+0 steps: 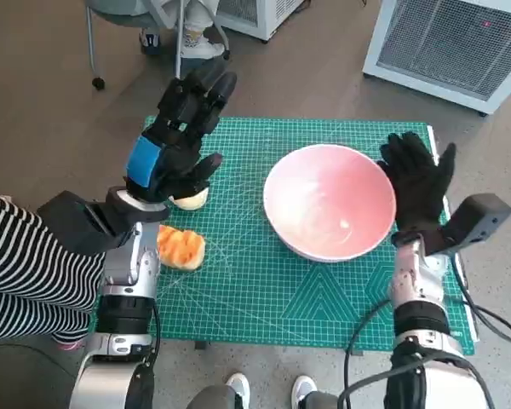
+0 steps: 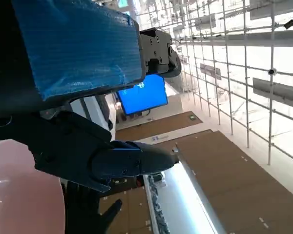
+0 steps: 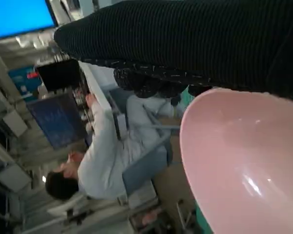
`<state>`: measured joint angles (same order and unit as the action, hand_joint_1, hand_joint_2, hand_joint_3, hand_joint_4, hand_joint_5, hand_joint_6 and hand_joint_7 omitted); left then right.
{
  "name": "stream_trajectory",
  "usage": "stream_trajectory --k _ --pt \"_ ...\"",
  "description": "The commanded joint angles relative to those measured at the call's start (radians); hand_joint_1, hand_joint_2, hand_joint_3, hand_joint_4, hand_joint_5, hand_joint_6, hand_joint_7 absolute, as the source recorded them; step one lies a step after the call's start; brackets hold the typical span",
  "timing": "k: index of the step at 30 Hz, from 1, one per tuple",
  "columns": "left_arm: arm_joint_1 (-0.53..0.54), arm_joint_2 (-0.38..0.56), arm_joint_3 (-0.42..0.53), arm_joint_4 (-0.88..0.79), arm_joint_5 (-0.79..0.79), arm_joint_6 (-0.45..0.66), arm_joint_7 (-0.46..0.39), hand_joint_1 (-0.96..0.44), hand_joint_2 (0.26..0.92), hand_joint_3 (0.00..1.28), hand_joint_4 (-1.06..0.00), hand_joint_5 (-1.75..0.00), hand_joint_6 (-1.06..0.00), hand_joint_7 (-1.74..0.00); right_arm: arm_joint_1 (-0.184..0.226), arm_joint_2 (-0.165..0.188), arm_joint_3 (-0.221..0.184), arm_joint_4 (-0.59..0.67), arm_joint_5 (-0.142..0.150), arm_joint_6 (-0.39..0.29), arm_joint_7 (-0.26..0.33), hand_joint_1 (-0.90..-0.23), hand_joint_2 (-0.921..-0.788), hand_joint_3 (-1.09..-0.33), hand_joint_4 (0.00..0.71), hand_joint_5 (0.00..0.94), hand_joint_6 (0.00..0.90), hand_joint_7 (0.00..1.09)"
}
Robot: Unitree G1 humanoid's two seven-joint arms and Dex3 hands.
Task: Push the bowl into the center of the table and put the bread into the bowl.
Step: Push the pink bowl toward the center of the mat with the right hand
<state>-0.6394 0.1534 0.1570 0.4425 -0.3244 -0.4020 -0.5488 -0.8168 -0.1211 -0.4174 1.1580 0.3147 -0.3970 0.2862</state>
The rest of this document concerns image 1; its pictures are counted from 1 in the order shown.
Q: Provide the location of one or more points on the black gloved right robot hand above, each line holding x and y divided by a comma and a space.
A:
417, 191

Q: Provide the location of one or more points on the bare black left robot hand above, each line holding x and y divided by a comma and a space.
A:
174, 170

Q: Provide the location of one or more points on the round pale bread bun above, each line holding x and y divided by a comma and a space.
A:
193, 201

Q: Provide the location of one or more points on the long orange striped bread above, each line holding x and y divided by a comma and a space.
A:
183, 249

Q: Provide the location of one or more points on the pink bowl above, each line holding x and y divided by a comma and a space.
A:
323, 200

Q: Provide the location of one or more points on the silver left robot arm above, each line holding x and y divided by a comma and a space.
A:
132, 264

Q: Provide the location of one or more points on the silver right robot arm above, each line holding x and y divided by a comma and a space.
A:
417, 277

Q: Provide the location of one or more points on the person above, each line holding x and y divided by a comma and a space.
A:
198, 44
238, 387
25, 264

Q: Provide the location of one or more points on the green cutting mat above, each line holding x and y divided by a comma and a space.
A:
238, 289

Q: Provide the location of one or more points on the large white mesh-front appliance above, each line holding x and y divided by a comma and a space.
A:
451, 42

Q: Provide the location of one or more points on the grey office chair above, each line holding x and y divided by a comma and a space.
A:
90, 42

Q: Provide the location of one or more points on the small black table clip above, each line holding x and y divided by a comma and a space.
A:
355, 353
202, 345

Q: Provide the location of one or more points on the small white mesh-front appliance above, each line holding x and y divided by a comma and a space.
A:
266, 17

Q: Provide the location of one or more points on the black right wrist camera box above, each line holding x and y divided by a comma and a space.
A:
477, 217

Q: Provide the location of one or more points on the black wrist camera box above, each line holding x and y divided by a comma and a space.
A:
72, 221
477, 217

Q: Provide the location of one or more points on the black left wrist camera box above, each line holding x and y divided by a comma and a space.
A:
72, 221

